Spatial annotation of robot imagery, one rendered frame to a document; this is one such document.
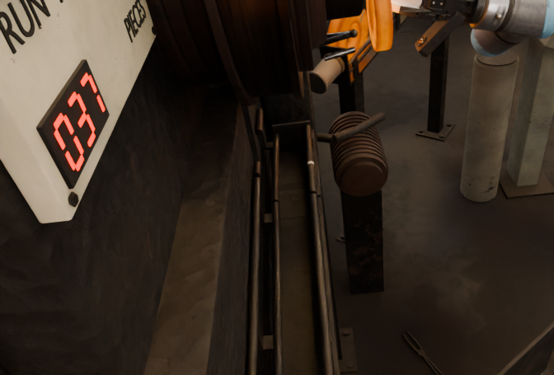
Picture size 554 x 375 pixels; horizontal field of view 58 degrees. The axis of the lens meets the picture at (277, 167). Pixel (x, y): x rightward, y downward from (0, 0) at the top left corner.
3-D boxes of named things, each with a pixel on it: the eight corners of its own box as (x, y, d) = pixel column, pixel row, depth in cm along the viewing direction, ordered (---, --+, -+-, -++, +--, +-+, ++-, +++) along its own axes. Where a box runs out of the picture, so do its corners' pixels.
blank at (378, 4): (374, -6, 93) (392, -8, 93) (363, -38, 104) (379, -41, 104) (377, 65, 104) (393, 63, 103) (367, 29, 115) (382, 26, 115)
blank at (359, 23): (343, 75, 131) (354, 77, 130) (318, 50, 118) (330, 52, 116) (363, 21, 132) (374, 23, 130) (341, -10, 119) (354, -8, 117)
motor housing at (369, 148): (346, 303, 147) (332, 161, 114) (340, 247, 164) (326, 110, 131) (391, 299, 145) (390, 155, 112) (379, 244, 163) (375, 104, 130)
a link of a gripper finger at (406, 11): (397, -1, 102) (438, 4, 103) (395, 7, 103) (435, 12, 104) (402, 7, 99) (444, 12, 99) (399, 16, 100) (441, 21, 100)
